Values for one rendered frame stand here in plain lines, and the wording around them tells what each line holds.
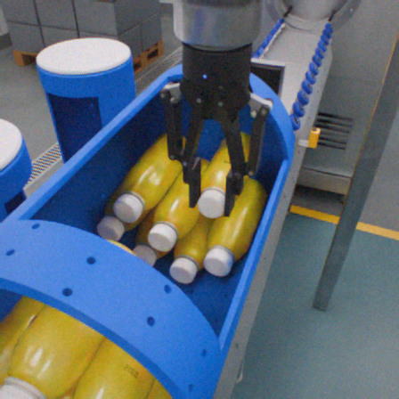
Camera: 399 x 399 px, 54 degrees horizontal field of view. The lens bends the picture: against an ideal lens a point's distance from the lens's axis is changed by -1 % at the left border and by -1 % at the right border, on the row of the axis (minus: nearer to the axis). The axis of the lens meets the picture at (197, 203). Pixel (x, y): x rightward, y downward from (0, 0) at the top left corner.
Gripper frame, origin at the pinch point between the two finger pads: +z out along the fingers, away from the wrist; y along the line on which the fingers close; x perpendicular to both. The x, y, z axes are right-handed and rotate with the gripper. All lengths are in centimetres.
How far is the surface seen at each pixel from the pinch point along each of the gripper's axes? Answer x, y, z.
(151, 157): -3.5, 10.8, -0.4
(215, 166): -5.3, 1.3, 0.1
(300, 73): -94, 0, 21
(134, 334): 27.7, -3.1, -8.2
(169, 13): -451, 207, 115
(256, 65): -58, 7, 6
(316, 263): -97, -23, 114
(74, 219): 7.2, 18.9, 5.6
